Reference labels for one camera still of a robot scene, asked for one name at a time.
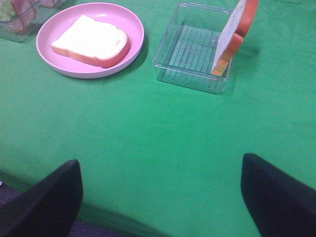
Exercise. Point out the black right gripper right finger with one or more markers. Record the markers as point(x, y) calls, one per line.
point(280, 205)

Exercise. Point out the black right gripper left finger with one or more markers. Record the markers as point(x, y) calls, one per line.
point(48, 209)

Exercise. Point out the bread slice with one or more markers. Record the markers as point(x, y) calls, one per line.
point(93, 42)
point(233, 34)

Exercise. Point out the bacon strip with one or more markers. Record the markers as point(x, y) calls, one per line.
point(25, 11)

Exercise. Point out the green lettuce leaf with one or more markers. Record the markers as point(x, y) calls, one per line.
point(6, 10)

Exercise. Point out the green table cloth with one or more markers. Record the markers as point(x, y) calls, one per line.
point(158, 159)

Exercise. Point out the clear right bread tray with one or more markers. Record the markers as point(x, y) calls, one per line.
point(186, 53)

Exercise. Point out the pink round plate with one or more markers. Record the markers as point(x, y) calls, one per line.
point(115, 14)

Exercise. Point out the clear left ingredient tray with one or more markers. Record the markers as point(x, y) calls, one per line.
point(44, 10)

